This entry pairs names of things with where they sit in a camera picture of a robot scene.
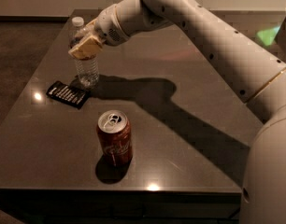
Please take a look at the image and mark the grey-white gripper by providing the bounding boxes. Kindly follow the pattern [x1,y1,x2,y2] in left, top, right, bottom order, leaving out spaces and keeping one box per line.
[68,4,130,60]

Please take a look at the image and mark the clear plastic water bottle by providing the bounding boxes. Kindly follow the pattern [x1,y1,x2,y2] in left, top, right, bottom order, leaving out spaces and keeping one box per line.
[69,17,99,90]

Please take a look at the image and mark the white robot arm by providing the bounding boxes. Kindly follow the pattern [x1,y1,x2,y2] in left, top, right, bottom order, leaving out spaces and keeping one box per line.
[69,0,286,224]

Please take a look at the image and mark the red coca-cola can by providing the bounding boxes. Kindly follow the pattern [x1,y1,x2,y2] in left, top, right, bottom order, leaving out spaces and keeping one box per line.
[96,110,133,167]

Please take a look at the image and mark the dark cabinet drawers under table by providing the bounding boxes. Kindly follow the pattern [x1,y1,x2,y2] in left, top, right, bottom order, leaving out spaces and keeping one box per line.
[0,189,240,224]

